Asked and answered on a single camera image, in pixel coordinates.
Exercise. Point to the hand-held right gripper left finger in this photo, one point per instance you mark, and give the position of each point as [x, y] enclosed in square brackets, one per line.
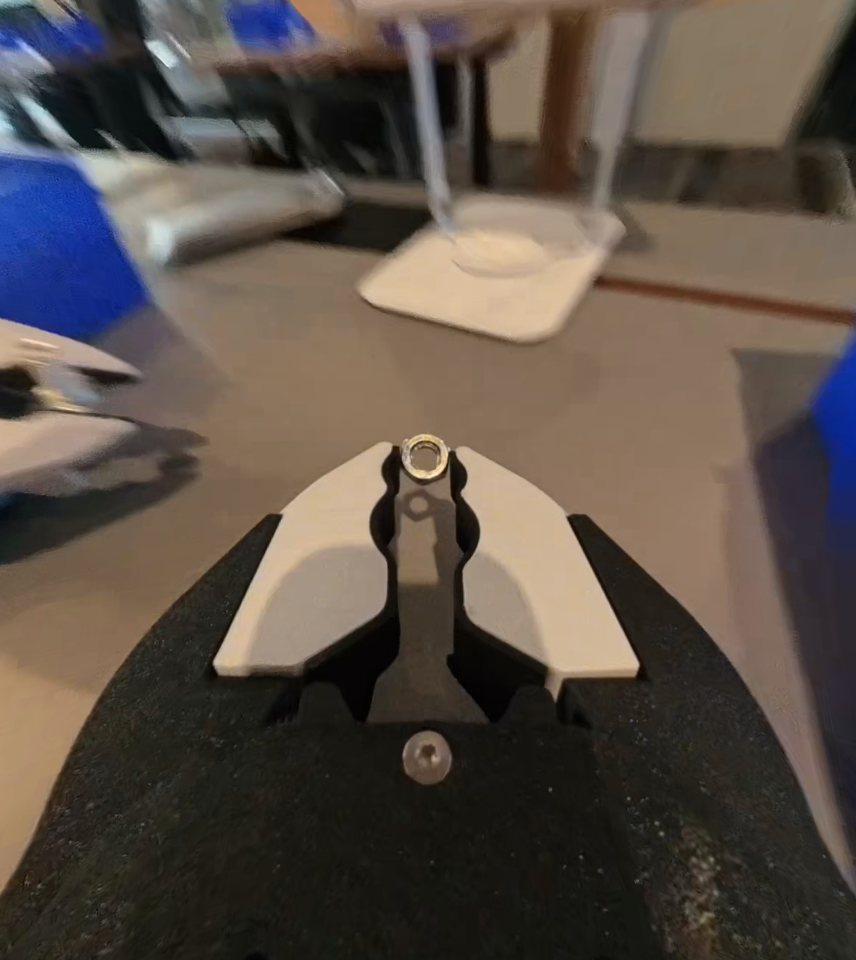
[308, 592]

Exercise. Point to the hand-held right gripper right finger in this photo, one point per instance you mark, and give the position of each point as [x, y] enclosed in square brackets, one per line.
[548, 600]

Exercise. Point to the steel hex bolt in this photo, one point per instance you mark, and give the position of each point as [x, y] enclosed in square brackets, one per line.
[60, 386]

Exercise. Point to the steel hex nut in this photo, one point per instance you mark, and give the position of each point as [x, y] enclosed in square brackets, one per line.
[425, 475]

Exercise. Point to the instruction sheet on wooden stand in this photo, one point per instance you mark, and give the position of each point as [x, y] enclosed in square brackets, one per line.
[488, 300]

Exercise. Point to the wooden support post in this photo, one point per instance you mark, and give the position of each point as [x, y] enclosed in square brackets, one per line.
[566, 97]

